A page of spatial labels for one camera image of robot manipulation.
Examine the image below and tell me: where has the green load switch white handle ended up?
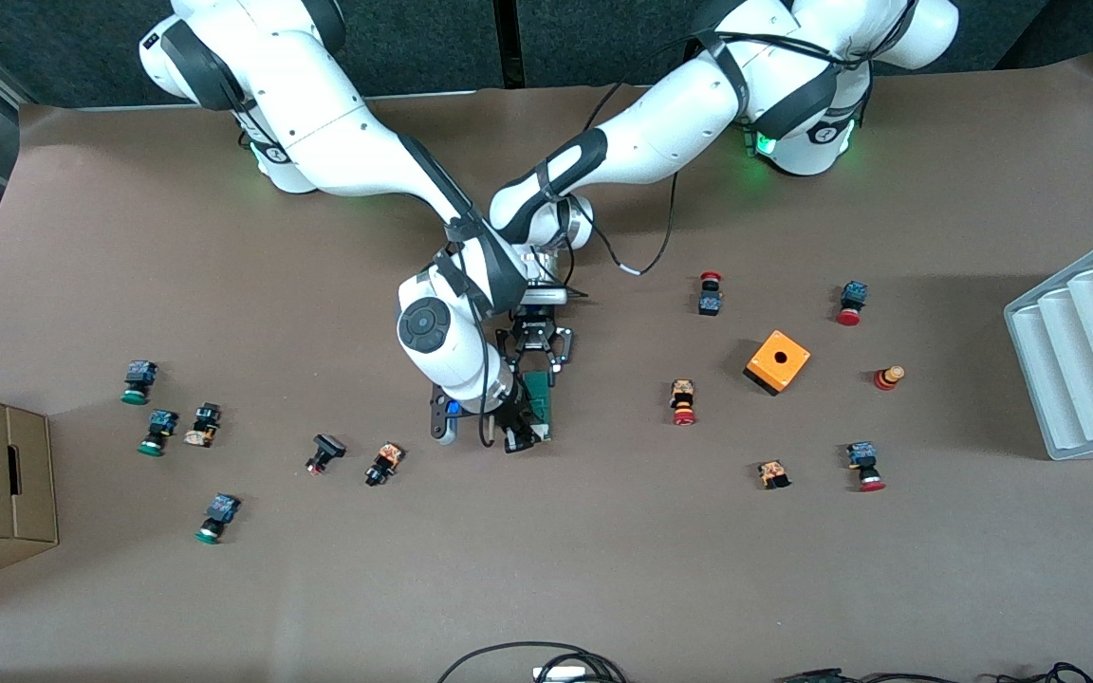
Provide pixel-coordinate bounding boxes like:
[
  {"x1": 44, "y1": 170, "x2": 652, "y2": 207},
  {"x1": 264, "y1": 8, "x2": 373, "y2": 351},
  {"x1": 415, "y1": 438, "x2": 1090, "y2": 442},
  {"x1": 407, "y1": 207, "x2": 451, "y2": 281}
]
[{"x1": 520, "y1": 370, "x2": 557, "y2": 443}]

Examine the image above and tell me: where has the black push button orange body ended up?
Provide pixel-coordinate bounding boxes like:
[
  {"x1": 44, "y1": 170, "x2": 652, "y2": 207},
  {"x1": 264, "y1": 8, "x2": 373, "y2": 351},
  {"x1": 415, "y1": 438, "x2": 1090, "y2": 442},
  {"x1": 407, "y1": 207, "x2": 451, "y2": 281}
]
[{"x1": 364, "y1": 441, "x2": 405, "y2": 489}]

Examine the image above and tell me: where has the brown paper table cover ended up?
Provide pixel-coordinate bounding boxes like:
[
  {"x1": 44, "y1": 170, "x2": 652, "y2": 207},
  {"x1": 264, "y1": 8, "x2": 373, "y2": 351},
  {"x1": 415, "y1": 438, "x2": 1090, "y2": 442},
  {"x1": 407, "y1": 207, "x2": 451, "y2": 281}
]
[{"x1": 0, "y1": 52, "x2": 1093, "y2": 683}]

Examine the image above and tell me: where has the black square push button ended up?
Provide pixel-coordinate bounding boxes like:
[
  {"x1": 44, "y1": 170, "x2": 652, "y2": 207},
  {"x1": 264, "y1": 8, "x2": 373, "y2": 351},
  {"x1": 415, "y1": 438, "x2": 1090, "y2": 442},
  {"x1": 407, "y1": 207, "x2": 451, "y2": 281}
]
[{"x1": 306, "y1": 434, "x2": 348, "y2": 476}]

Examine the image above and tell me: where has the red push button blue body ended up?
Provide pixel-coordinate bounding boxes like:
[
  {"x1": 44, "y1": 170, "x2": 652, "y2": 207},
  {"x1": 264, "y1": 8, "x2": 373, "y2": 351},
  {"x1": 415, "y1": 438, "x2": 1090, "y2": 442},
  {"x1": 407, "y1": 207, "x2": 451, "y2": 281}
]
[
  {"x1": 846, "y1": 441, "x2": 887, "y2": 493},
  {"x1": 836, "y1": 281, "x2": 869, "y2": 327}
]

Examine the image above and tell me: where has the black beige contact block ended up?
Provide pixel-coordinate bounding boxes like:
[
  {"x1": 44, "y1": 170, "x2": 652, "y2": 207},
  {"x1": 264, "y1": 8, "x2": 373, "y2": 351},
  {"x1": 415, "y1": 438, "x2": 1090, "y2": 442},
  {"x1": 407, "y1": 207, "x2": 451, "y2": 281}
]
[{"x1": 183, "y1": 402, "x2": 222, "y2": 449}]

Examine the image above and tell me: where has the green push button blue body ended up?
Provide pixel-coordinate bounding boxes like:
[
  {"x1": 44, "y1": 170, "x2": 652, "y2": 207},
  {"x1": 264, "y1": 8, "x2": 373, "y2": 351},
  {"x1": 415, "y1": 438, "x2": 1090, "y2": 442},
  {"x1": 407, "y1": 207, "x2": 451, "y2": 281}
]
[
  {"x1": 195, "y1": 492, "x2": 242, "y2": 545},
  {"x1": 121, "y1": 360, "x2": 159, "y2": 406},
  {"x1": 138, "y1": 409, "x2": 179, "y2": 457}
]

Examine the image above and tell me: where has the grey ribbed plastic tray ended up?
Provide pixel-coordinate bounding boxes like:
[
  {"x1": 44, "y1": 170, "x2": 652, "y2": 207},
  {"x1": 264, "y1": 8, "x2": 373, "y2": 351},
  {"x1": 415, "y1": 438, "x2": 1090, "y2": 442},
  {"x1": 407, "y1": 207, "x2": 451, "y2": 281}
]
[{"x1": 1003, "y1": 226, "x2": 1093, "y2": 462}]

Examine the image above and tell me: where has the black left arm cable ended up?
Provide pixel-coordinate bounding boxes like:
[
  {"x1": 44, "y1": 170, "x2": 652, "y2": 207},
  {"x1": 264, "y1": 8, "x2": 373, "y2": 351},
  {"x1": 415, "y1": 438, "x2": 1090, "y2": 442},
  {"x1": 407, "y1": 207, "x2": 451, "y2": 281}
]
[{"x1": 561, "y1": 81, "x2": 680, "y2": 278}]

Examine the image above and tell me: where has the black looped cable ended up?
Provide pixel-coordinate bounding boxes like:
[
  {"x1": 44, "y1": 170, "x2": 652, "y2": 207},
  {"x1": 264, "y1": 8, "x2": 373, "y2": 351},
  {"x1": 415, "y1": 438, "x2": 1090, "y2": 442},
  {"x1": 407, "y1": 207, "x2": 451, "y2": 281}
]
[{"x1": 437, "y1": 642, "x2": 628, "y2": 683}]

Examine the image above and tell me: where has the orange button enclosure box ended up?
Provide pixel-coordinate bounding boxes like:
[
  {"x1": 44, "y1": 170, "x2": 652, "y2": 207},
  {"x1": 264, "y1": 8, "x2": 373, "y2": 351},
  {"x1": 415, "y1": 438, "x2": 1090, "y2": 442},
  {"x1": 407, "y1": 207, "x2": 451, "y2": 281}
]
[{"x1": 743, "y1": 329, "x2": 812, "y2": 397}]

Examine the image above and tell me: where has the black thin cable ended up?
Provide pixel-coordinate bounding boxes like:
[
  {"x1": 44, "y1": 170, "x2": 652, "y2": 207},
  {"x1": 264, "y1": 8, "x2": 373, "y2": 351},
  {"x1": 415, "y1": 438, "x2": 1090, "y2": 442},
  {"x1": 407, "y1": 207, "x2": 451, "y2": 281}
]
[
  {"x1": 997, "y1": 662, "x2": 1093, "y2": 683},
  {"x1": 774, "y1": 668, "x2": 946, "y2": 683}
]

